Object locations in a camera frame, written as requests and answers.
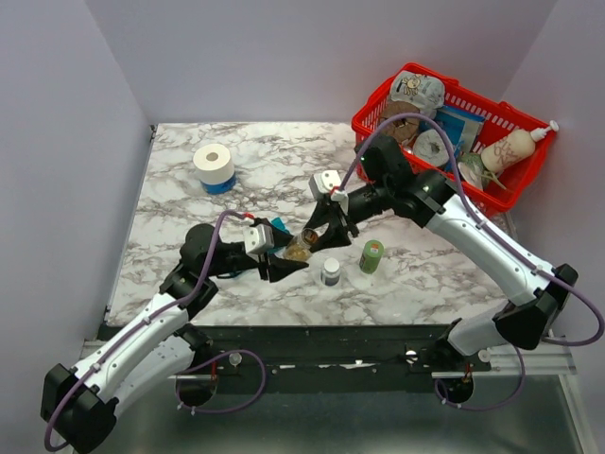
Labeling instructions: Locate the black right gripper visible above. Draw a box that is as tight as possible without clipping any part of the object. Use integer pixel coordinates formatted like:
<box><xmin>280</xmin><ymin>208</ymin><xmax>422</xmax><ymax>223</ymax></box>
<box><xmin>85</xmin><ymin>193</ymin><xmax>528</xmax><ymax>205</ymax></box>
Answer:
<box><xmin>302</xmin><ymin>180</ymin><xmax>389</xmax><ymax>253</ymax></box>

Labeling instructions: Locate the clear jar of yellow pills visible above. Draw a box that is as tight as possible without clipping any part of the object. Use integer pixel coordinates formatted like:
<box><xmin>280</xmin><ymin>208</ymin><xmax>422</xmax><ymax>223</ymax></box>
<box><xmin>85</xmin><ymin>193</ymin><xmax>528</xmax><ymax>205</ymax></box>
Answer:
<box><xmin>283</xmin><ymin>228</ymin><xmax>319</xmax><ymax>262</ymax></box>

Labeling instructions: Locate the teal weekly pill organizer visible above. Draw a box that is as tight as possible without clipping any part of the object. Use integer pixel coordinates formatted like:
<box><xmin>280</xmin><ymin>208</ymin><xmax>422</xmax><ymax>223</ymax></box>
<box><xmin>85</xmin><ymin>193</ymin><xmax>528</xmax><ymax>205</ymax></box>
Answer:
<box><xmin>270</xmin><ymin>218</ymin><xmax>289</xmax><ymax>234</ymax></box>

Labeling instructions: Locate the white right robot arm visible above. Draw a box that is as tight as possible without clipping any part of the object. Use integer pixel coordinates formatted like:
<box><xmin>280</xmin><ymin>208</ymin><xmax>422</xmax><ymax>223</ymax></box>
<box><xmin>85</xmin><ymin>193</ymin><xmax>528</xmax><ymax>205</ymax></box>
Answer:
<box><xmin>306</xmin><ymin>134</ymin><xmax>578</xmax><ymax>371</ymax></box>

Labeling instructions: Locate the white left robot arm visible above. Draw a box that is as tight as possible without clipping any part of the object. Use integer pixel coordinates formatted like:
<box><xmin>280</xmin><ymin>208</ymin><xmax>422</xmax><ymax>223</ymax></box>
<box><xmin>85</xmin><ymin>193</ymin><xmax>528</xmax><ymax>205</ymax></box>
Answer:
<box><xmin>41</xmin><ymin>218</ymin><xmax>306</xmax><ymax>453</ymax></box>

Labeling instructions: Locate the green bottle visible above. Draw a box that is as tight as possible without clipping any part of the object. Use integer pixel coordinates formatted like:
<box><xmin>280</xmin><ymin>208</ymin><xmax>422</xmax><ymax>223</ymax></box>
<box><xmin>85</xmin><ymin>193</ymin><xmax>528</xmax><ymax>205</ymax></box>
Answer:
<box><xmin>359</xmin><ymin>239</ymin><xmax>384</xmax><ymax>274</ymax></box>

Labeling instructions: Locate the white bottle dark label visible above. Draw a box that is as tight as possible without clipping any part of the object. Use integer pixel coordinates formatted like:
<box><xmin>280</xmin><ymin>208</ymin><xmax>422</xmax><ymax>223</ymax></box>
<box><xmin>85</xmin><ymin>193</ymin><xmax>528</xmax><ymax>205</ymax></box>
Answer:
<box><xmin>320</xmin><ymin>257</ymin><xmax>341</xmax><ymax>287</ymax></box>

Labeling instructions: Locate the white tape roll blue base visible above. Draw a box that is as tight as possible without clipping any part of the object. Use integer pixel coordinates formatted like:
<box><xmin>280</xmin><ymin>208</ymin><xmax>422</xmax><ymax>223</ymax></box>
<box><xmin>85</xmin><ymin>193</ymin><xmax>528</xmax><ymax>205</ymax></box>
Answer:
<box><xmin>193</xmin><ymin>143</ymin><xmax>236</xmax><ymax>195</ymax></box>

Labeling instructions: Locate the grey paper roll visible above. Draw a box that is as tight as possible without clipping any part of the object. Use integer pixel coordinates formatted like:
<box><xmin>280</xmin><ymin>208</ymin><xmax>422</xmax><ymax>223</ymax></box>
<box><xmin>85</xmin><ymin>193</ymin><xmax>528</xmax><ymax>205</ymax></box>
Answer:
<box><xmin>412</xmin><ymin>130</ymin><xmax>449</xmax><ymax>167</ymax></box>

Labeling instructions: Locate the green white plant item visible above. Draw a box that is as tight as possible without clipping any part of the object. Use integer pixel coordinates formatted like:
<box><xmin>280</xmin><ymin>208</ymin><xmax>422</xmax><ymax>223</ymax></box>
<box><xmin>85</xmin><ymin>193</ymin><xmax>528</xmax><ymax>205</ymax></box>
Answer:
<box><xmin>457</xmin><ymin>153</ymin><xmax>507</xmax><ymax>190</ymax></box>

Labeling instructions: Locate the grey cartoon printed pouch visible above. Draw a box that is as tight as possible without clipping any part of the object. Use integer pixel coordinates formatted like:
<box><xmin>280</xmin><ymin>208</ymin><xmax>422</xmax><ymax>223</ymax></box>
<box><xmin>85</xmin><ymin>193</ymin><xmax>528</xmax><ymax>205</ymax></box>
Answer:
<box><xmin>389</xmin><ymin>71</ymin><xmax>446</xmax><ymax>118</ymax></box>

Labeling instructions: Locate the blue packet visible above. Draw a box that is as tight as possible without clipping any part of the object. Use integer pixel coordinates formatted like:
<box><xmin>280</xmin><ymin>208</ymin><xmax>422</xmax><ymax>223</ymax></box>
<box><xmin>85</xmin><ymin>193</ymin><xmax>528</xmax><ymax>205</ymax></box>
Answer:
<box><xmin>434</xmin><ymin>105</ymin><xmax>485</xmax><ymax>148</ymax></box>

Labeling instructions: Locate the cream pump lotion bottle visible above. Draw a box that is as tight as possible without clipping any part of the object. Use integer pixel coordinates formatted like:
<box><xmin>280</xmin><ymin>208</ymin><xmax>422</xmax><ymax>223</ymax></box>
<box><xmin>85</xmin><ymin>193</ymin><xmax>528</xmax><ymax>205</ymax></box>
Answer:
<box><xmin>480</xmin><ymin>120</ymin><xmax>560</xmax><ymax>174</ymax></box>

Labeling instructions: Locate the red plastic basket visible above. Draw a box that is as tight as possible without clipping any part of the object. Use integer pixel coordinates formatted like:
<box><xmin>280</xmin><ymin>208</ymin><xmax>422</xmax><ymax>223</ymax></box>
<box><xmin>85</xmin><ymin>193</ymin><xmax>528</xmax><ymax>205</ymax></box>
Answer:
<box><xmin>351</xmin><ymin>62</ymin><xmax>556</xmax><ymax>218</ymax></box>

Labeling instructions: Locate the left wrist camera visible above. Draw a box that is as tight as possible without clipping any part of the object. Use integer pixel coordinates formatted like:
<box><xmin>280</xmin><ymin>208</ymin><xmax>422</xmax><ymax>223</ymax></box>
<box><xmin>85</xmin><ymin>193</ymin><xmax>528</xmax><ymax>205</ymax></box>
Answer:
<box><xmin>243</xmin><ymin>224</ymin><xmax>275</xmax><ymax>255</ymax></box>

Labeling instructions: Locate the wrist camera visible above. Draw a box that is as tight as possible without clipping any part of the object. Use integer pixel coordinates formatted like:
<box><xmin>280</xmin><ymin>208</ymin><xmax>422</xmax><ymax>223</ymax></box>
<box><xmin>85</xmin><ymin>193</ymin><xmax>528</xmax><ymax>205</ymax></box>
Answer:
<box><xmin>309</xmin><ymin>170</ymin><xmax>341</xmax><ymax>201</ymax></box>
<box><xmin>243</xmin><ymin>224</ymin><xmax>275</xmax><ymax>255</ymax></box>

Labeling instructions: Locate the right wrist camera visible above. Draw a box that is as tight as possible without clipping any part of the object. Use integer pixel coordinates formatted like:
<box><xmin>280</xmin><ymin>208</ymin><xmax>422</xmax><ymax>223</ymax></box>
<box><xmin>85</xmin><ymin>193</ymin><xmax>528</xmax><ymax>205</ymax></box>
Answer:
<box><xmin>309</xmin><ymin>170</ymin><xmax>341</xmax><ymax>201</ymax></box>

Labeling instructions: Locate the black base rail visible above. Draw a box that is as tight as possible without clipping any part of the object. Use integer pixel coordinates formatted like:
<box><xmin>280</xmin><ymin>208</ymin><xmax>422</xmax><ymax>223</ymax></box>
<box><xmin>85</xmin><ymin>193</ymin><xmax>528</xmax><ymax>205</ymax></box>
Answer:
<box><xmin>96</xmin><ymin>323</ymin><xmax>493</xmax><ymax>409</ymax></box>

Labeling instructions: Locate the aluminium extrusion frame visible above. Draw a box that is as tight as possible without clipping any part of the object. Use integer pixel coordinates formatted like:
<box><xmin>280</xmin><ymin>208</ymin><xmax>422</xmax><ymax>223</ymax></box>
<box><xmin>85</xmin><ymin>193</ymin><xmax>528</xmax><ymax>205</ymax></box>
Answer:
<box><xmin>432</xmin><ymin>336</ymin><xmax>579</xmax><ymax>379</ymax></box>

